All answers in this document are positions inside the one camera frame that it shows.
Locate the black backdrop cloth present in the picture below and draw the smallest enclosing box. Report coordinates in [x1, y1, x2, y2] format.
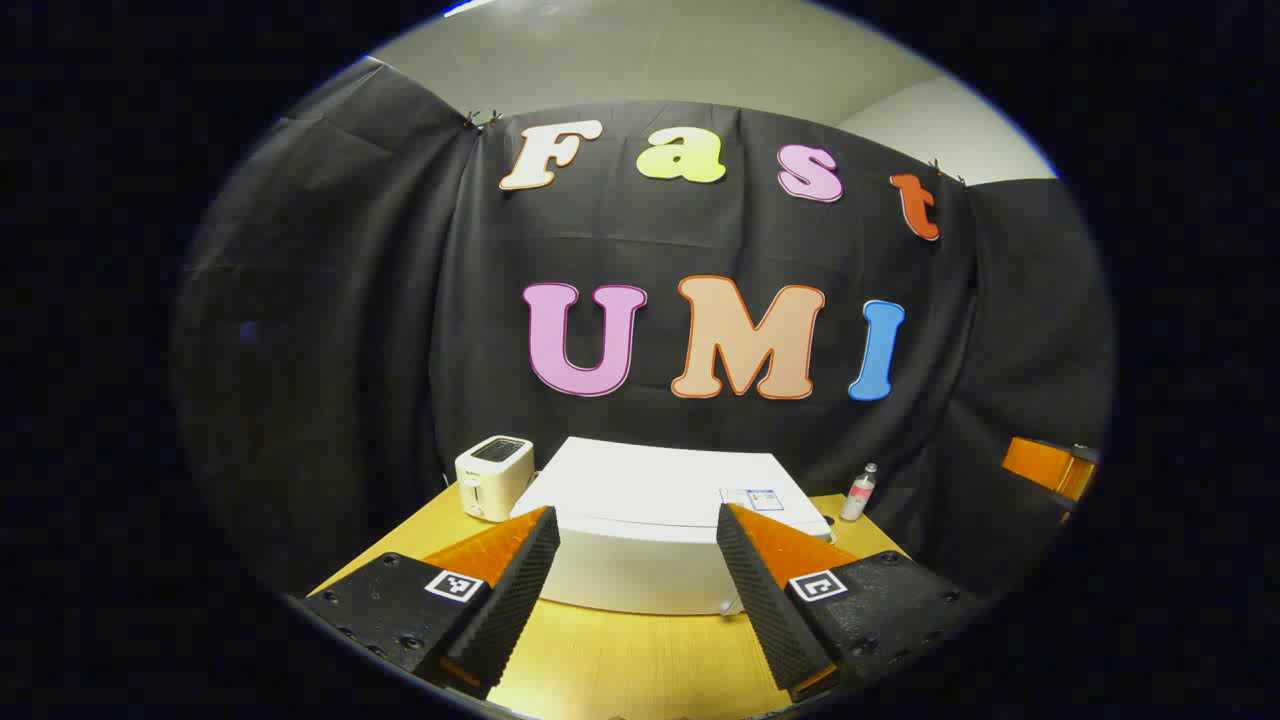
[170, 60, 1116, 601]

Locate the clear bottle with pink label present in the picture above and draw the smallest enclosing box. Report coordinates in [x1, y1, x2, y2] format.
[840, 462, 879, 523]

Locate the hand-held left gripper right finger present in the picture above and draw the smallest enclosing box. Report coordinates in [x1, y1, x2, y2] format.
[716, 503, 986, 704]

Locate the white toaster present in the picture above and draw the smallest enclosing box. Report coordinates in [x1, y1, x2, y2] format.
[455, 435, 535, 523]

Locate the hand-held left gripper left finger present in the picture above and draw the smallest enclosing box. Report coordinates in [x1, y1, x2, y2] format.
[300, 505, 561, 701]

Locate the white microwave oven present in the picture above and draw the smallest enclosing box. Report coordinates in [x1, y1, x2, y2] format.
[510, 436, 833, 616]

